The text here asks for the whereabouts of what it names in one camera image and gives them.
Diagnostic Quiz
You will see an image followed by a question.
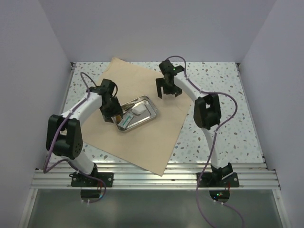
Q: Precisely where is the green white sachet packet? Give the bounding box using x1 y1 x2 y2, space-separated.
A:
118 113 134 129

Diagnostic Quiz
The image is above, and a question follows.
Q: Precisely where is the beige wooden board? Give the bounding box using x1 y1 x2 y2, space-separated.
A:
81 57 192 176

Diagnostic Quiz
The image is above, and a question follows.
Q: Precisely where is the white gauze pad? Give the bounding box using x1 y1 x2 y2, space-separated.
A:
131 104 146 116

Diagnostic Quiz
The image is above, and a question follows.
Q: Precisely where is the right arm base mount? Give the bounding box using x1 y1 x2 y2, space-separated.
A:
196 162 240 188

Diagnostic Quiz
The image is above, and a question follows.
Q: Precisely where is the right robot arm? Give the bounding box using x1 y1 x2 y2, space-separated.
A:
155 59 233 187

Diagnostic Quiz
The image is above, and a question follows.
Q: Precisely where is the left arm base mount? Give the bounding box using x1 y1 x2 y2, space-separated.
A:
69 172 114 187

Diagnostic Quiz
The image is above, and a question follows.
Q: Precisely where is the brown adhesive bandage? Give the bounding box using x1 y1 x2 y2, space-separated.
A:
115 115 122 123

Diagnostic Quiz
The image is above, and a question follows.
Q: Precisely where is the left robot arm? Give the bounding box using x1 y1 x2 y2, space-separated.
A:
43 79 123 187

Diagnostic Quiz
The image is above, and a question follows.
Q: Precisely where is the stainless steel tray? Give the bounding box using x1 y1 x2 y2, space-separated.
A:
114 95 158 133

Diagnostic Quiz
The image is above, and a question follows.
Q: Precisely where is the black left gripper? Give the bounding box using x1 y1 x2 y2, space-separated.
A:
100 96 123 123

